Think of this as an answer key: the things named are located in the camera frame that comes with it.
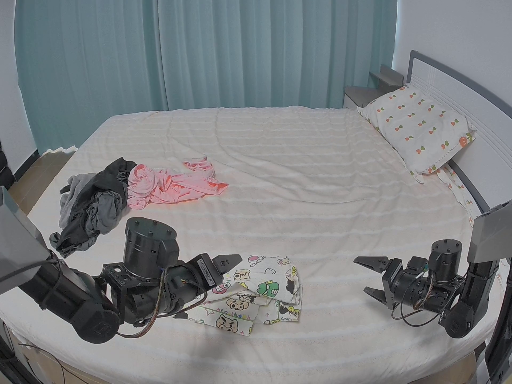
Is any blue-green curtain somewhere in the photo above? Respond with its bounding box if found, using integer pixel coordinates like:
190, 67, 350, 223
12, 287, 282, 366
16, 0, 401, 153

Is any pile of clothes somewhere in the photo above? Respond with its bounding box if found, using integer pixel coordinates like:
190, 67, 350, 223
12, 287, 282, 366
49, 156, 139, 259

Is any grey bedside table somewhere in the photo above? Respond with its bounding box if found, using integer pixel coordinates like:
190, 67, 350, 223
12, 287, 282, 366
344, 64, 403, 109

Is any pink garment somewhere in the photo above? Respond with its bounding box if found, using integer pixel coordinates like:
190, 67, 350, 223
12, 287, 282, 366
127, 155, 230, 210

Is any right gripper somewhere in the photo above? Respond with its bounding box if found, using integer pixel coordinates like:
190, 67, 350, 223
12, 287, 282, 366
354, 255, 433, 311

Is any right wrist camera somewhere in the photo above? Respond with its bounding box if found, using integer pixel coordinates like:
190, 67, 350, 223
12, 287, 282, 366
407, 255, 429, 274

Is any black cable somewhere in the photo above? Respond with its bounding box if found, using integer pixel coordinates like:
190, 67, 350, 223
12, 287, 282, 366
118, 290, 209, 339
391, 306, 443, 328

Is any white printed pillow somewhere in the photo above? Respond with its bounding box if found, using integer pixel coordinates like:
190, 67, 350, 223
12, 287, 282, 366
357, 84, 477, 184

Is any bed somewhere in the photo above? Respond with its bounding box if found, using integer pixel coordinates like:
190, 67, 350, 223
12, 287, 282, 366
0, 50, 512, 384

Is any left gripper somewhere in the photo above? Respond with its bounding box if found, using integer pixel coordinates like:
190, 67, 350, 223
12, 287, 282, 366
166, 254, 244, 313

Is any white printed pyjama top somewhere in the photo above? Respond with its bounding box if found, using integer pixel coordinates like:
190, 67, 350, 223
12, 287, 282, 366
188, 254, 304, 337

